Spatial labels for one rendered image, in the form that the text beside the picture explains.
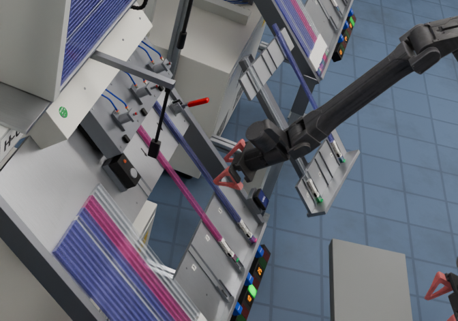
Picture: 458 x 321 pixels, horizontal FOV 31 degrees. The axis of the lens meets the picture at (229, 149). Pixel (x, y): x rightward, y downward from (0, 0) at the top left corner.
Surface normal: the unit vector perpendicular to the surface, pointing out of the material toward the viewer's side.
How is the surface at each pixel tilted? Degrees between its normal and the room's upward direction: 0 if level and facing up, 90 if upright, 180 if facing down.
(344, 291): 0
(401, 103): 0
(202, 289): 44
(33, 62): 90
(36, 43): 90
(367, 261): 0
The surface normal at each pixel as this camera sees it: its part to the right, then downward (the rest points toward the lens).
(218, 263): 0.81, -0.27
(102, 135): -0.29, 0.59
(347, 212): 0.23, -0.72
